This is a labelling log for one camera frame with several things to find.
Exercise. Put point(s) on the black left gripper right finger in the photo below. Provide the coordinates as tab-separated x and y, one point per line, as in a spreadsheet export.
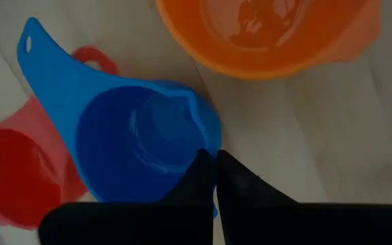
284	224

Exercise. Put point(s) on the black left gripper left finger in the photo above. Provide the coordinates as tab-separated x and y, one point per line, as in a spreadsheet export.
131	224

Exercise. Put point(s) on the blue plastic measuring cup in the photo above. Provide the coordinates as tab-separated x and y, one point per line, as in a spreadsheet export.
121	143

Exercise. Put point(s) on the red plastic measuring cup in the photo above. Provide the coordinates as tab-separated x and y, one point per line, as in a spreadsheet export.
12	177

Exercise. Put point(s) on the orange plastic measuring cup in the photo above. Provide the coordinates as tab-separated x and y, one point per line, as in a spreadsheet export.
216	51

